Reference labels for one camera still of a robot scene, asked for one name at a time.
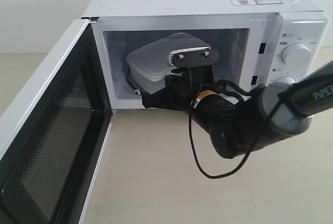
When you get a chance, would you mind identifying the white microwave oven body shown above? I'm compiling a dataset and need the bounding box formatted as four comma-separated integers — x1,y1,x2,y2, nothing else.
82,0,330,110

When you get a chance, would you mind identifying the white microwave door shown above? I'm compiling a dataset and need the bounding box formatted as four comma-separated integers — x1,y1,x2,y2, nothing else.
1,19,112,223

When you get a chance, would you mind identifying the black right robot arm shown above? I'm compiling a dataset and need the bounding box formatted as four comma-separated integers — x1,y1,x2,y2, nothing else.
142,63,332,159

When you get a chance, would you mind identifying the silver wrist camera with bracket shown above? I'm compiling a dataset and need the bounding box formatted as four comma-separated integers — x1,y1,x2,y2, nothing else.
169,47,219,85

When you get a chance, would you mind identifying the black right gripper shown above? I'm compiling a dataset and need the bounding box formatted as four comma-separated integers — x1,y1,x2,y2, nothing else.
142,74,206,111

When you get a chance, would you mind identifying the white plastic lidded container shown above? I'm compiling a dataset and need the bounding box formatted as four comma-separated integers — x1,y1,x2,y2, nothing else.
125,32,210,96

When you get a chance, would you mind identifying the lower white timer knob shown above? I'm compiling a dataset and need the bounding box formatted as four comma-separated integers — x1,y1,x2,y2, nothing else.
273,76,296,84

